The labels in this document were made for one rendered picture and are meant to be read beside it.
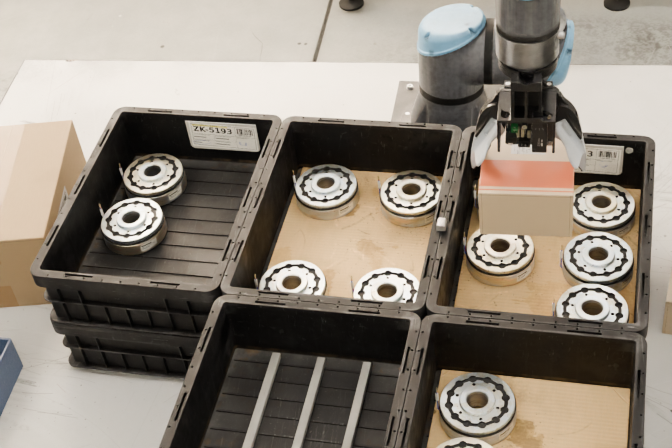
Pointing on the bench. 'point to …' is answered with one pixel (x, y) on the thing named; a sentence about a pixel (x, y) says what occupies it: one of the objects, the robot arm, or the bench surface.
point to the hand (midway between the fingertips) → (528, 165)
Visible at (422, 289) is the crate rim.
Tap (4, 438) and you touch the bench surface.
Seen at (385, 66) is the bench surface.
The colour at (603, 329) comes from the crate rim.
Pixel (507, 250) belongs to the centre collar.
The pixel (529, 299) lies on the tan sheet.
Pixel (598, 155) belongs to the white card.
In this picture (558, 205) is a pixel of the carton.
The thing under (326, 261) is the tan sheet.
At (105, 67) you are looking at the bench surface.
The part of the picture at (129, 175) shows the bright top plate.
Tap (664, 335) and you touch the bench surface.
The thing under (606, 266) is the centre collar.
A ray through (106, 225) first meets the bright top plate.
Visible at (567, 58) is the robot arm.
